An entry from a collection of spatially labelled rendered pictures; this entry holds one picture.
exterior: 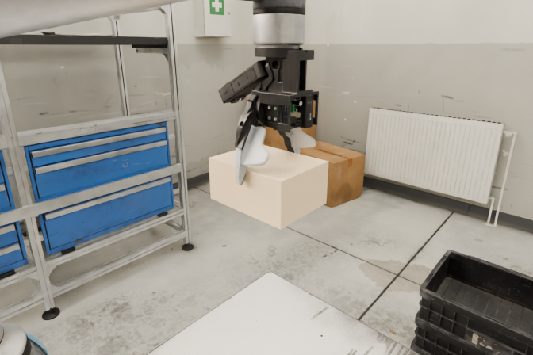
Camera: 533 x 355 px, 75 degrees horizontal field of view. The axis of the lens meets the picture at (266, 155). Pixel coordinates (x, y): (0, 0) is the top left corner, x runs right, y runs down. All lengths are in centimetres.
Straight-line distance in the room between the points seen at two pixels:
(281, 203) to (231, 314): 46
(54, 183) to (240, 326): 131
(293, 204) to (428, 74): 268
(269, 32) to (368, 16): 287
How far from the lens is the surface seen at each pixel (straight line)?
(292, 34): 50
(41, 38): 185
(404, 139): 313
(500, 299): 148
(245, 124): 51
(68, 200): 194
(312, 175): 54
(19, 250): 201
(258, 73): 53
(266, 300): 93
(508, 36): 301
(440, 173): 310
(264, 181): 51
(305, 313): 90
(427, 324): 129
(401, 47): 320
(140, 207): 217
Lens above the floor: 130
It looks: 18 degrees down
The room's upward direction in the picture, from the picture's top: straight up
